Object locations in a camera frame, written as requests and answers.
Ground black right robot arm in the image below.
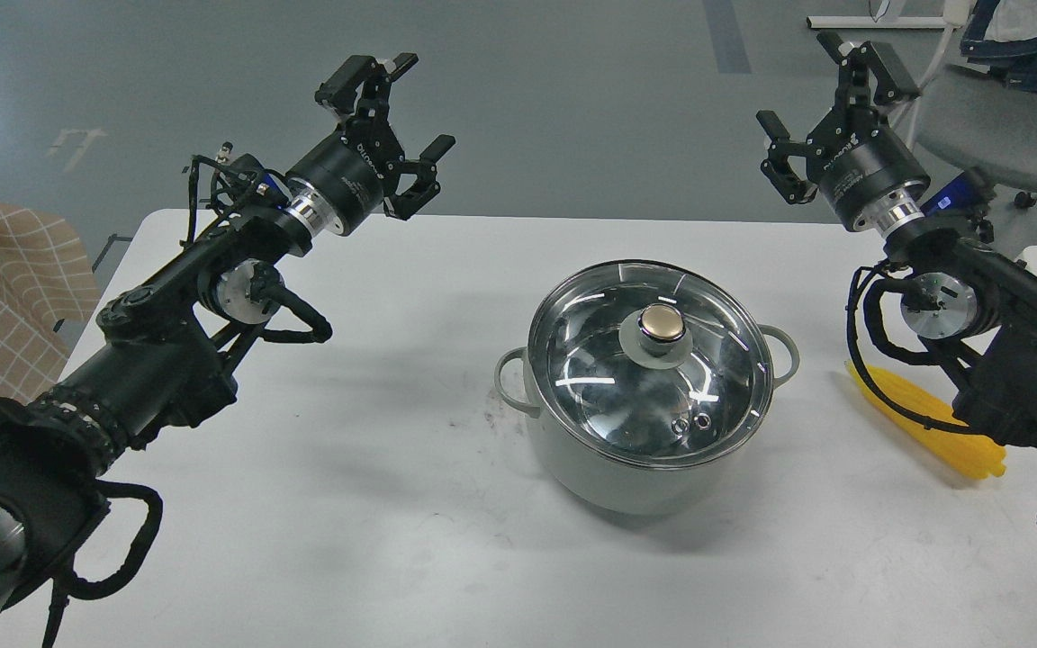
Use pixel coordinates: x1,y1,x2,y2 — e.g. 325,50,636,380
756,31,1037,448

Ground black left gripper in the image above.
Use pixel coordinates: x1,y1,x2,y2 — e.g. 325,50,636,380
285,52,456,238

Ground glass pot lid gold knob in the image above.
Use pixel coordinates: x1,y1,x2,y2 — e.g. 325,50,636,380
527,260,774,471

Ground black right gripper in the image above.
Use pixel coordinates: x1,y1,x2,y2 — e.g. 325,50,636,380
756,31,931,235

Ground white table leg base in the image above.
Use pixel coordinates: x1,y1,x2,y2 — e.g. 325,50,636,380
806,15,947,32

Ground grey-green steel pot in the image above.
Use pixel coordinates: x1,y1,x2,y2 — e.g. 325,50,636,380
493,260,798,517

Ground grey office chair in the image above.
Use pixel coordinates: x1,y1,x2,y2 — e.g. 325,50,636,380
898,18,1037,244

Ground yellow corn cob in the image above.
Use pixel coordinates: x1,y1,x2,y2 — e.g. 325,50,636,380
844,360,1005,481

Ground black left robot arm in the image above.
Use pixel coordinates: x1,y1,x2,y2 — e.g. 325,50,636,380
0,52,455,645

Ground blue denim clothing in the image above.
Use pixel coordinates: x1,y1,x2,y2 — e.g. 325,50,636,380
960,1,1037,94

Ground beige checkered cloth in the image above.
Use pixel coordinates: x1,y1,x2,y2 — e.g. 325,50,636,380
0,202,102,402

